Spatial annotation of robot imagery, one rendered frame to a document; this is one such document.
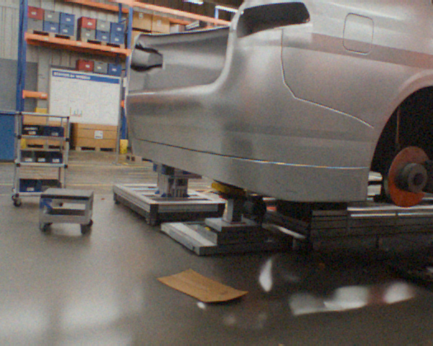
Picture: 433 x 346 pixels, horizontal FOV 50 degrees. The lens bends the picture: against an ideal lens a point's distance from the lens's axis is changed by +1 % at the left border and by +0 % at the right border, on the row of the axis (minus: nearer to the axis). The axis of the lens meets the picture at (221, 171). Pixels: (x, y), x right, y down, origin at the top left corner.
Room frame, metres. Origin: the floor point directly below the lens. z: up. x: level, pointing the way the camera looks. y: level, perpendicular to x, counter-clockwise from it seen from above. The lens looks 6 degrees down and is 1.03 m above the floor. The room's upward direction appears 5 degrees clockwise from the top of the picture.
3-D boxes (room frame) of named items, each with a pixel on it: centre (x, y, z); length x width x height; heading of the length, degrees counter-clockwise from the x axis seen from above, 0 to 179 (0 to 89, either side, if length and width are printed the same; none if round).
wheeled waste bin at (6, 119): (8.88, 4.24, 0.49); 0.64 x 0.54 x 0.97; 37
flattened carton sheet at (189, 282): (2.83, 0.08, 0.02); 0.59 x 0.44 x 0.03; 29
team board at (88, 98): (9.59, 2.93, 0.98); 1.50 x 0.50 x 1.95; 120
